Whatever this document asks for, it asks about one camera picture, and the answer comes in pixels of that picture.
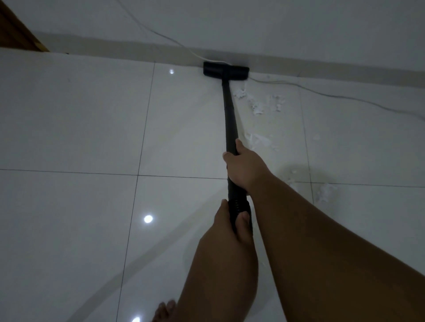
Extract person's right hand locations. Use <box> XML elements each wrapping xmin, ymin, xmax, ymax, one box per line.
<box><xmin>222</xmin><ymin>138</ymin><xmax>275</xmax><ymax>196</ymax></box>

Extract person's left foot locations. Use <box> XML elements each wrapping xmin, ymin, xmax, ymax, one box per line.
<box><xmin>152</xmin><ymin>299</ymin><xmax>178</xmax><ymax>322</ymax></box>

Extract person's left hand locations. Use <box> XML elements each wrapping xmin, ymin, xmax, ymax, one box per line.
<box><xmin>195</xmin><ymin>198</ymin><xmax>259</xmax><ymax>287</ymax></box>

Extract brown wooden door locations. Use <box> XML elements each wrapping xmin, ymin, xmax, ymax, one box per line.
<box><xmin>0</xmin><ymin>0</ymin><xmax>50</xmax><ymax>53</ymax></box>

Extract white paper scraps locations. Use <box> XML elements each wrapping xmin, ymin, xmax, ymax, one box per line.
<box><xmin>232</xmin><ymin>88</ymin><xmax>338</xmax><ymax>205</ymax></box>

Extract person's right forearm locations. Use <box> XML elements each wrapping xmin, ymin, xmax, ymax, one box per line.
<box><xmin>249</xmin><ymin>172</ymin><xmax>425</xmax><ymax>322</ymax></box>

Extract black vacuum wand with nozzle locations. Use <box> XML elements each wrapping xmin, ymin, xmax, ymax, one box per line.
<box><xmin>203</xmin><ymin>61</ymin><xmax>253</xmax><ymax>236</ymax></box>

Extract thin white cable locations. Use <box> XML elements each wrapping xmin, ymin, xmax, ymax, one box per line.
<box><xmin>114</xmin><ymin>0</ymin><xmax>425</xmax><ymax>122</ymax></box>

